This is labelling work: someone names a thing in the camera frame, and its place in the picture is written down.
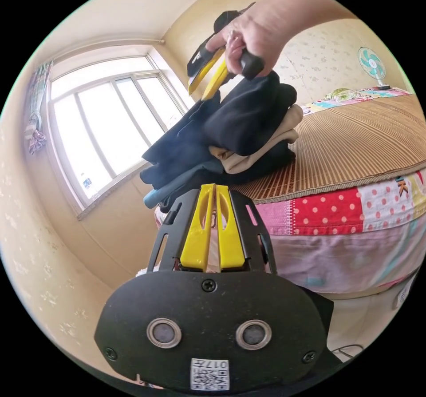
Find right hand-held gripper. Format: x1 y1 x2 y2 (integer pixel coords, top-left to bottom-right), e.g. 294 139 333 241
186 10 266 101

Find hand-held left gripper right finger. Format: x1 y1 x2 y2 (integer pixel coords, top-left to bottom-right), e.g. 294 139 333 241
215 185 245 269

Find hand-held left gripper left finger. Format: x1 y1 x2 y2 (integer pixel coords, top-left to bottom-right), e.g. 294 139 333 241
180 184 216 270

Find black pants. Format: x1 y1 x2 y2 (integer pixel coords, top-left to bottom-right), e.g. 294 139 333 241
139 70 297 186

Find person's right forearm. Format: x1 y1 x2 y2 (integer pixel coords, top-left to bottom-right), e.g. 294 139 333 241
279 0 337 32

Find person's right hand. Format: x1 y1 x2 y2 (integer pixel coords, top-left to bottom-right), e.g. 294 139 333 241
205 0 313 75

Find pile of clothes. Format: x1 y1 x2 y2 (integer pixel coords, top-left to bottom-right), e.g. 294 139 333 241
143 105 304 214

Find window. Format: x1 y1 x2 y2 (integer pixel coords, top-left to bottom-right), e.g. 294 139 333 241
46 53 191 219

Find bed with woven mat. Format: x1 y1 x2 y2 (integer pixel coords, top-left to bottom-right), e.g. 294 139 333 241
154 85 426 302

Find green standing fan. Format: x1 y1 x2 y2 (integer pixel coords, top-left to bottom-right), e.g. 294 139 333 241
357 46 392 91

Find patterned curtain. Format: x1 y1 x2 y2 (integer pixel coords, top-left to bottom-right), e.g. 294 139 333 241
24 60 55 155

